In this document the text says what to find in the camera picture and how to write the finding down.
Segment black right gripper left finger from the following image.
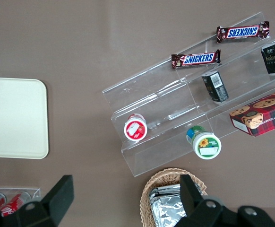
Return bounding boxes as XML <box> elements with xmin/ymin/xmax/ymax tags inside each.
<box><xmin>16</xmin><ymin>175</ymin><xmax>75</xmax><ymax>227</ymax></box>

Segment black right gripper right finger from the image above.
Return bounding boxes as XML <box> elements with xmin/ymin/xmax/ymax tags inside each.
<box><xmin>179</xmin><ymin>174</ymin><xmax>223</xmax><ymax>227</ymax></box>

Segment light wicker basket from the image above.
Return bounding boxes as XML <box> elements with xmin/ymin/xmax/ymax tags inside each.
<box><xmin>139</xmin><ymin>167</ymin><xmax>209</xmax><ymax>227</ymax></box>

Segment cream rectangular plastic tray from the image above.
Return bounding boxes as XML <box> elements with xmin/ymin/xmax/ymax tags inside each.
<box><xmin>0</xmin><ymin>77</ymin><xmax>49</xmax><ymax>159</ymax></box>

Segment clear acrylic bottle rack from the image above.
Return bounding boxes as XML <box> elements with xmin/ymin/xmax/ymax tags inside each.
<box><xmin>0</xmin><ymin>187</ymin><xmax>42</xmax><ymax>206</ymax></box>

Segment silver foil wrapped packet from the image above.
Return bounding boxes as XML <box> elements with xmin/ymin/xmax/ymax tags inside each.
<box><xmin>151</xmin><ymin>196</ymin><xmax>188</xmax><ymax>227</ymax></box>
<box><xmin>148</xmin><ymin>183</ymin><xmax>183</xmax><ymax>201</ymax></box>

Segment red soda cans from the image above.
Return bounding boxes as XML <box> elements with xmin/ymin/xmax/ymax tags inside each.
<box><xmin>0</xmin><ymin>191</ymin><xmax>32</xmax><ymax>217</ymax></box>

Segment green sunflower yogurt cup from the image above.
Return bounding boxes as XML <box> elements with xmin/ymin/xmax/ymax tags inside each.
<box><xmin>186</xmin><ymin>125</ymin><xmax>222</xmax><ymax>160</ymax></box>

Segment red strawberry yogurt cup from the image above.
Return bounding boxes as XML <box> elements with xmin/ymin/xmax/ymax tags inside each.
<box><xmin>123</xmin><ymin>113</ymin><xmax>148</xmax><ymax>141</ymax></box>

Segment red plaid cookie box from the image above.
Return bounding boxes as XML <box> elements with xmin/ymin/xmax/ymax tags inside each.
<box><xmin>229</xmin><ymin>86</ymin><xmax>275</xmax><ymax>137</ymax></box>

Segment clear acrylic stepped display stand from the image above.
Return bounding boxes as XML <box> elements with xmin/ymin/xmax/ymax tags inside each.
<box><xmin>102</xmin><ymin>11</ymin><xmax>275</xmax><ymax>178</ymax></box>

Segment black tea drink carton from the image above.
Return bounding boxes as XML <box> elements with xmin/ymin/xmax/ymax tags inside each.
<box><xmin>261</xmin><ymin>39</ymin><xmax>275</xmax><ymax>75</ymax></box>
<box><xmin>201</xmin><ymin>70</ymin><xmax>229</xmax><ymax>103</ymax></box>

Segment Snickers chocolate bar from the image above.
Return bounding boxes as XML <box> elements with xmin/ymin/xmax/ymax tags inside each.
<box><xmin>216</xmin><ymin>21</ymin><xmax>270</xmax><ymax>44</ymax></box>
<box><xmin>171</xmin><ymin>49</ymin><xmax>222</xmax><ymax>70</ymax></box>

